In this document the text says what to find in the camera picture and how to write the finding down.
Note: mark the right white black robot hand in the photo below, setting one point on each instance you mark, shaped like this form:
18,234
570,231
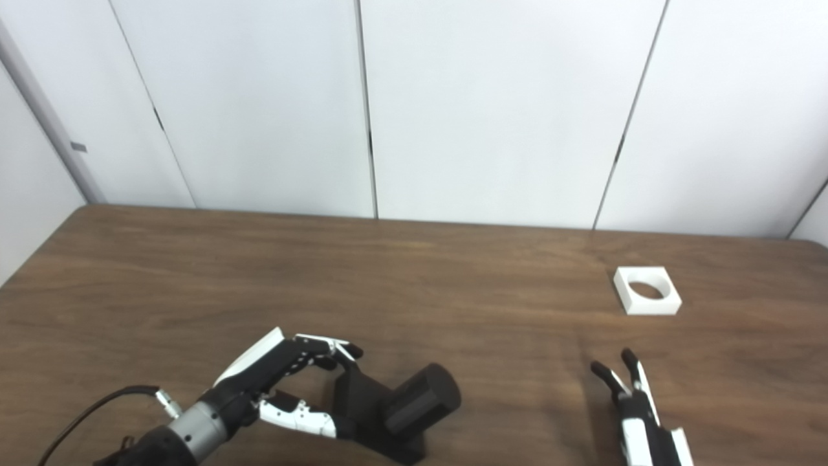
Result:
637,433

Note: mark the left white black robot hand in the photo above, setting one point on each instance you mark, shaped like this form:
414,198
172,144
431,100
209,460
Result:
259,369

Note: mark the white square piece with hole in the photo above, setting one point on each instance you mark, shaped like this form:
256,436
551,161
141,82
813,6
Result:
647,307

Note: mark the black peg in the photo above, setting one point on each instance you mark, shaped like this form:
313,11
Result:
420,398

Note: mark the small grey wall label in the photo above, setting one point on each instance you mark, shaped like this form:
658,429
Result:
78,147

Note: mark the grey wall corner post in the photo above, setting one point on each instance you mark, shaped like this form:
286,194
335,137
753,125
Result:
52,116

